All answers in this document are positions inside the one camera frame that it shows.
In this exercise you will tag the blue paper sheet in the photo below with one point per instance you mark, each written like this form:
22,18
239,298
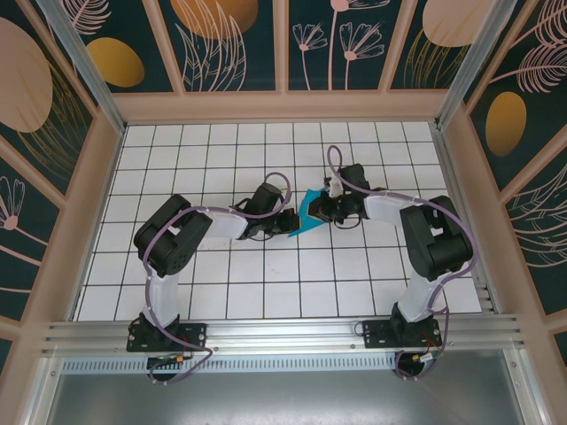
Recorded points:
305,221

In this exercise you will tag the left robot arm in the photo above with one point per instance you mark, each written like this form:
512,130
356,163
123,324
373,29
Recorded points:
173,239

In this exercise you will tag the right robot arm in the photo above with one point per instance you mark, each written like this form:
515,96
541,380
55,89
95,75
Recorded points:
438,239

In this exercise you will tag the grey metal sheet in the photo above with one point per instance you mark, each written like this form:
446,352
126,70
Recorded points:
283,398

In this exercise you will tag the aluminium side rail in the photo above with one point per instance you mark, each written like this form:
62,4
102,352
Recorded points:
469,221

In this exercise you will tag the long aluminium mounting rail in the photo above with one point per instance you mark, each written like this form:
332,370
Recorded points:
283,334

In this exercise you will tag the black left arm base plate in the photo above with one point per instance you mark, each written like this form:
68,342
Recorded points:
195,334

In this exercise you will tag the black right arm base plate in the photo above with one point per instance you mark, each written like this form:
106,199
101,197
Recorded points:
376,334

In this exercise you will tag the aluminium frame post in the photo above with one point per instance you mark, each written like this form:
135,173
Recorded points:
84,66
474,62

